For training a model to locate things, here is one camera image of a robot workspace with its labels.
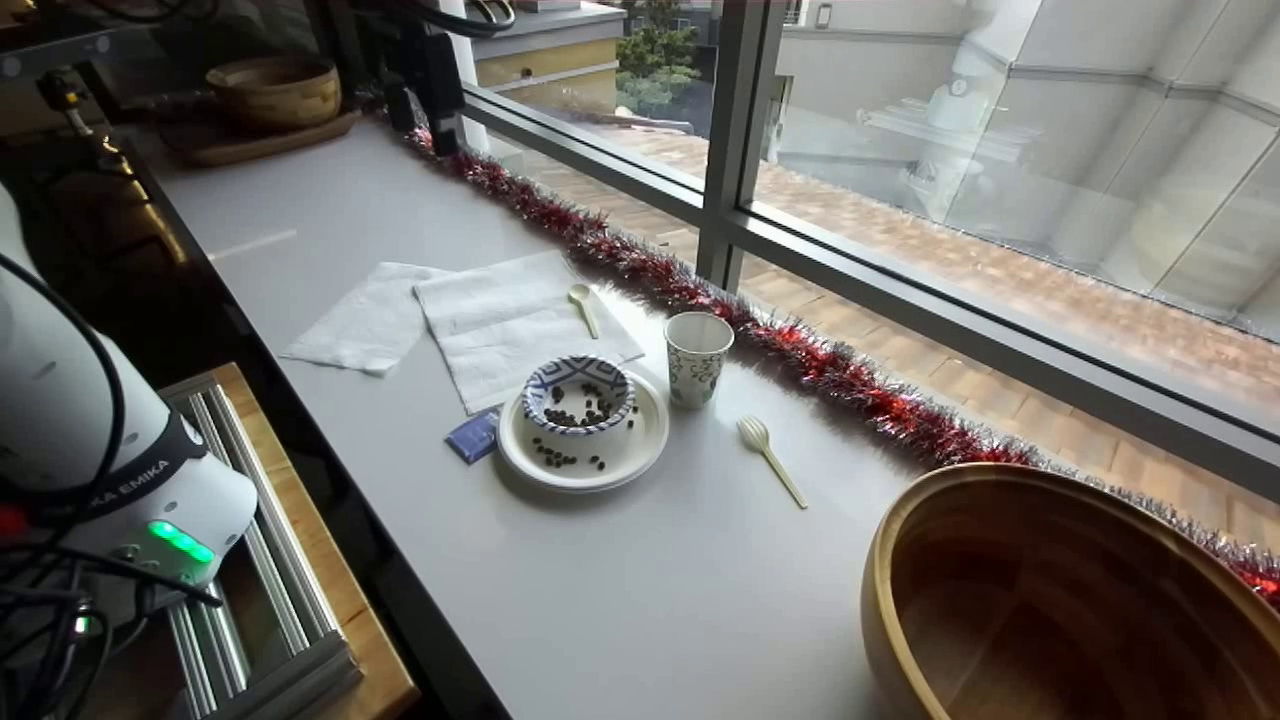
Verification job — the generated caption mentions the cream plastic spoon near bowl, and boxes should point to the cream plastic spoon near bowl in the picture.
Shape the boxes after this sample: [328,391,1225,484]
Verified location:
[737,417,810,513]

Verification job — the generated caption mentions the cream plastic spoon on napkin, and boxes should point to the cream plastic spoon on napkin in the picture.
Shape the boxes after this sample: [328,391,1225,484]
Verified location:
[569,283,600,339]

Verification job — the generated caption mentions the large wooden bowl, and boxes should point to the large wooden bowl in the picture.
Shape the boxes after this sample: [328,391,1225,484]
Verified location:
[860,465,1280,720]

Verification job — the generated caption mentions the small blue patterned paper bowl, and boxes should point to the small blue patterned paper bowl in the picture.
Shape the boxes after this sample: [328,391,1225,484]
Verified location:
[522,355,633,450]

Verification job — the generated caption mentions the folded white paper towel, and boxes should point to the folded white paper towel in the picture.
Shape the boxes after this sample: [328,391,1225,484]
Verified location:
[412,254,645,414]

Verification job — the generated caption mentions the white paper plate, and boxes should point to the white paper plate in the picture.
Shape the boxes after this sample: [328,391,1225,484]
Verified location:
[497,377,672,492]

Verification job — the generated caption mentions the red silver tinsel garland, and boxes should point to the red silver tinsel garland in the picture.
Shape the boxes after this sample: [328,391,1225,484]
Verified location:
[404,127,1280,604]

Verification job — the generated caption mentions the patterned paper cup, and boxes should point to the patterned paper cup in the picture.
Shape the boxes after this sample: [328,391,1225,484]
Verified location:
[666,312,737,409]

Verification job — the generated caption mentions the aluminium rail frame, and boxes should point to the aluminium rail frame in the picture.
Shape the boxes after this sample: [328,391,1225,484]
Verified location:
[168,379,362,720]

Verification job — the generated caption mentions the flat white paper towel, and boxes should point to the flat white paper towel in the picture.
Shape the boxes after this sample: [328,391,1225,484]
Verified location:
[289,260,446,377]

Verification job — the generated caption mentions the far wooden bowl on tray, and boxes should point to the far wooden bowl on tray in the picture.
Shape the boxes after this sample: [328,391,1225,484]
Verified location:
[204,57,345,134]

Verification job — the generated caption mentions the dark coffee beans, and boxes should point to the dark coffee beans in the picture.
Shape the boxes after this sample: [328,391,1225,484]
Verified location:
[544,386,617,434]

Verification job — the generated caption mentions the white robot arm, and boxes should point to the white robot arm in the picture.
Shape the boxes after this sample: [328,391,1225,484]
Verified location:
[0,187,255,588]

